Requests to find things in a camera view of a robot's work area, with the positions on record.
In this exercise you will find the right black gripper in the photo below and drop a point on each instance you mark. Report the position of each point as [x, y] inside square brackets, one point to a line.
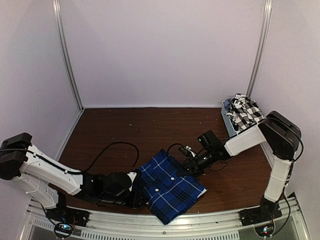
[192, 162]

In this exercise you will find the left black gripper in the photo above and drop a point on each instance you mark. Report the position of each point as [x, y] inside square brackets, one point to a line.
[134, 202]

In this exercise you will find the blue plaid long sleeve shirt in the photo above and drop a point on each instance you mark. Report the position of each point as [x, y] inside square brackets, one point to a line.
[167, 195]

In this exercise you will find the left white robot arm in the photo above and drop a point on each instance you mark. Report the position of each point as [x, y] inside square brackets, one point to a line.
[23, 162]

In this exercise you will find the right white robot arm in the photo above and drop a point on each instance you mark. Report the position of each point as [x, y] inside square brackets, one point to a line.
[279, 138]

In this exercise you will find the light blue perforated basket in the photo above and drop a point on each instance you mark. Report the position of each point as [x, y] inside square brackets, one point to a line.
[228, 123]

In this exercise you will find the light blue checked shirt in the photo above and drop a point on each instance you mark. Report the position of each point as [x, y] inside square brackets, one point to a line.
[228, 105]

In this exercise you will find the black white checked shirt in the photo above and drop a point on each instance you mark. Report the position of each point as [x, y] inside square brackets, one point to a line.
[246, 112]

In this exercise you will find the left circuit board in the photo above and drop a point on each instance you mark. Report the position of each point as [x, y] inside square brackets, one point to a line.
[63, 230]

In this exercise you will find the circuit board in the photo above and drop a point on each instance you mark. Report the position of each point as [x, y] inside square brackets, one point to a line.
[265, 230]
[63, 230]

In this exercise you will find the right circuit board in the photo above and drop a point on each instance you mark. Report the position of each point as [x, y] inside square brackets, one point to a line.
[265, 230]

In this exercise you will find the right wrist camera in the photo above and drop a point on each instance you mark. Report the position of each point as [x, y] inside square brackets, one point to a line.
[187, 151]

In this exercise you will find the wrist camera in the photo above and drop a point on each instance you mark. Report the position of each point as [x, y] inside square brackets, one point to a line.
[187, 151]
[134, 176]

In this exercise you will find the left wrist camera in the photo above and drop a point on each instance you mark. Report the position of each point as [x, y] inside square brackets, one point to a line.
[134, 176]

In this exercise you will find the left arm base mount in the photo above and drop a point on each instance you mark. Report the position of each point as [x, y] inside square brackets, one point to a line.
[62, 213]

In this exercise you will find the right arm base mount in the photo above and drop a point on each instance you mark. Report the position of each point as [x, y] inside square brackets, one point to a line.
[265, 212]

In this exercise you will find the front aluminium rail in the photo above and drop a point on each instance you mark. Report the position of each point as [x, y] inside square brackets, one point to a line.
[223, 225]

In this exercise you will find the right aluminium frame post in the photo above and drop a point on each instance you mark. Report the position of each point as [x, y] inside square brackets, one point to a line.
[264, 32]

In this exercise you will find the aluminium frame post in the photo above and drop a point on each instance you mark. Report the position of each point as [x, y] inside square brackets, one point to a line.
[65, 53]
[264, 32]

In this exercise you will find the left aluminium frame post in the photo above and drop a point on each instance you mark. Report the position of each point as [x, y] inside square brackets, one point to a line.
[65, 53]

